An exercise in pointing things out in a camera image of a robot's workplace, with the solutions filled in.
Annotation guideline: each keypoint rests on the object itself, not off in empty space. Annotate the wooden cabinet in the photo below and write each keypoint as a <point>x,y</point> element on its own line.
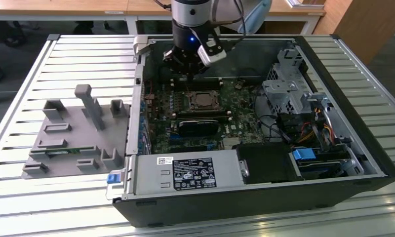
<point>365,27</point>

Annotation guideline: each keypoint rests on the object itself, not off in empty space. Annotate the grey power supply unit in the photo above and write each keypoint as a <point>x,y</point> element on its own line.
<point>151,177</point>

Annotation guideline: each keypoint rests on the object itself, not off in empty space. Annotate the grey case latch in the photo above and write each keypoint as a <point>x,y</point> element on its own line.
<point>139,45</point>

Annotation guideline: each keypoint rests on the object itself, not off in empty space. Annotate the green motherboard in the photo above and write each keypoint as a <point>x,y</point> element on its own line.
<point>241,116</point>

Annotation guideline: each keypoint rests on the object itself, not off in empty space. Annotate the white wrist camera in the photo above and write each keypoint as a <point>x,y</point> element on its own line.
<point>212,55</point>

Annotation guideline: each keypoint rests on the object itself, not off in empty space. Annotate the green RAM stick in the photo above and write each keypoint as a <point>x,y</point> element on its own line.
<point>72,150</point>

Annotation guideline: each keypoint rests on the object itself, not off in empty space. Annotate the black PC case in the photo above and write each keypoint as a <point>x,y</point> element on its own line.
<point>216,205</point>

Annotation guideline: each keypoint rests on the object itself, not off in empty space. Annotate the black graphics card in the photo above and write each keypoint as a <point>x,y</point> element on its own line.
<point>198,128</point>

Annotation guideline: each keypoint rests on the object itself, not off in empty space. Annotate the black expansion slot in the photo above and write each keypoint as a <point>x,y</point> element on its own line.
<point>187,148</point>

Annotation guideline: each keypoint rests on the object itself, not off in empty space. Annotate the CPU socket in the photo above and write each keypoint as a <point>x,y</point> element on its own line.
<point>191,106</point>

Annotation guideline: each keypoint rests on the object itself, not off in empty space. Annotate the black plastic shroud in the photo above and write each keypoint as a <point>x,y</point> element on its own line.
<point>266,163</point>

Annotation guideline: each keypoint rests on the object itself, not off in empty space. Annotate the black office chair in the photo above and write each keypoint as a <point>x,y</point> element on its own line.
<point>82,28</point>
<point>9,34</point>

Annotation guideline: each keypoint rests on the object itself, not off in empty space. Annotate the stack of papers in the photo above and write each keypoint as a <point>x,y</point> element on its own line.
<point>299,3</point>

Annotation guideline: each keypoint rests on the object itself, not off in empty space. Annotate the silver chipset heatsink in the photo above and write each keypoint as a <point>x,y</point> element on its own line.
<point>230,143</point>

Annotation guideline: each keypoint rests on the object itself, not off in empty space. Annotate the grey parts rack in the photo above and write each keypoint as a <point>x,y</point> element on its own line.
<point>75,138</point>

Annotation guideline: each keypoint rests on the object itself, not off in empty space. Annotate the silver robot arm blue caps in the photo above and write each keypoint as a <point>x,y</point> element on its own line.
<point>191,12</point>

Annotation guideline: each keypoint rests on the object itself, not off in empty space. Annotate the metal drive cage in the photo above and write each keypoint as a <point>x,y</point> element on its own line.
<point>279,87</point>

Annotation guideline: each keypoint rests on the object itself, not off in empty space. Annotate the blue disk carrier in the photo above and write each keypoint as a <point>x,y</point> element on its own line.
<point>303,155</point>

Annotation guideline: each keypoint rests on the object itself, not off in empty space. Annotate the blue case latch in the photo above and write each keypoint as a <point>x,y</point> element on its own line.
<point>114,178</point>

